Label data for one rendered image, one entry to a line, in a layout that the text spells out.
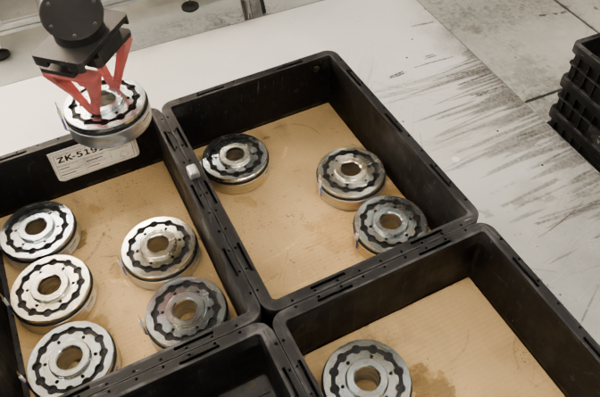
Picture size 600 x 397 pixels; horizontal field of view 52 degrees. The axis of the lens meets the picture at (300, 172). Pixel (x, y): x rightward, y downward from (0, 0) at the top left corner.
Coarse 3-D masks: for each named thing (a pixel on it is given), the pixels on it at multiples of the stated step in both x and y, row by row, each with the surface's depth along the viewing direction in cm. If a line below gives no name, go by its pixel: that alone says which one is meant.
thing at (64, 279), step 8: (48, 272) 80; (56, 272) 80; (40, 280) 79; (64, 280) 79; (32, 288) 78; (64, 288) 78; (32, 296) 78; (40, 296) 78; (48, 296) 77; (56, 296) 77
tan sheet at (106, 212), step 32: (96, 192) 94; (128, 192) 94; (160, 192) 94; (0, 224) 90; (96, 224) 90; (128, 224) 90; (192, 224) 89; (96, 256) 86; (128, 288) 82; (96, 320) 79; (128, 320) 79; (128, 352) 76
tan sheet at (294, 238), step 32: (256, 128) 103; (288, 128) 102; (320, 128) 102; (288, 160) 97; (320, 160) 97; (256, 192) 93; (288, 192) 93; (384, 192) 92; (256, 224) 89; (288, 224) 89; (320, 224) 89; (352, 224) 89; (256, 256) 85; (288, 256) 85; (320, 256) 85; (352, 256) 85; (288, 288) 82
